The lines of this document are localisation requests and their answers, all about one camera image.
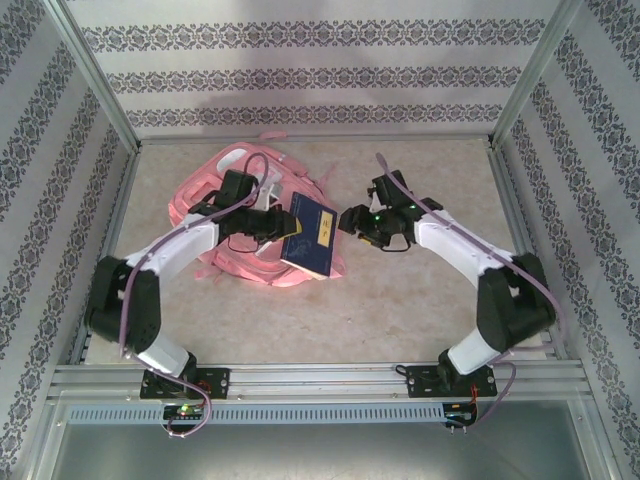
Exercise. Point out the dark blue book yellow label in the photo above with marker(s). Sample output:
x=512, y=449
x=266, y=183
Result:
x=310, y=250

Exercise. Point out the pink school backpack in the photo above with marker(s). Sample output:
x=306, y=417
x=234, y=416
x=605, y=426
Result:
x=240, y=265

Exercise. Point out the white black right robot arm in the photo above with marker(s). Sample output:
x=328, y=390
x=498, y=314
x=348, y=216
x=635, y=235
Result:
x=450, y=245

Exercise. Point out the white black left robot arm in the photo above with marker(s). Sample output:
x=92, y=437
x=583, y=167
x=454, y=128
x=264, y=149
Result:
x=180, y=245

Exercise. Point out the grey sheet metal panel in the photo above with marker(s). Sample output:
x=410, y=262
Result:
x=320, y=455

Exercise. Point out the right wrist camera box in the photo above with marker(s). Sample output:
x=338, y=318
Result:
x=374, y=199

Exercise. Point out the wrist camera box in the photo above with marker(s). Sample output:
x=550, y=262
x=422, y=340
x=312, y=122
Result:
x=267, y=194
x=374, y=199

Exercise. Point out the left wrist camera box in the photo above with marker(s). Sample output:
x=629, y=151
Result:
x=267, y=194

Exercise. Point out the aluminium table back rail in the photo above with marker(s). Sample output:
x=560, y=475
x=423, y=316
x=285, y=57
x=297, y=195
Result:
x=400, y=139

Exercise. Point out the aluminium table side rail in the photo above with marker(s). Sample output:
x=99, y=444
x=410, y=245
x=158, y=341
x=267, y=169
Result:
x=116, y=225
x=517, y=225

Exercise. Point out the aluminium mounting rail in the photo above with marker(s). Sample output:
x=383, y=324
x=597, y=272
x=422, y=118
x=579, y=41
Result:
x=320, y=380

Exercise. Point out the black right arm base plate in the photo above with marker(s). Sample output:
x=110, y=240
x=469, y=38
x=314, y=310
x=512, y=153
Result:
x=417, y=382

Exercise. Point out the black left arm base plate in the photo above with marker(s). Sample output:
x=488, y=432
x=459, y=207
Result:
x=220, y=382

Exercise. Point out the aluminium frame post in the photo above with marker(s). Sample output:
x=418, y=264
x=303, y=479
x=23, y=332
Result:
x=540, y=65
x=95, y=75

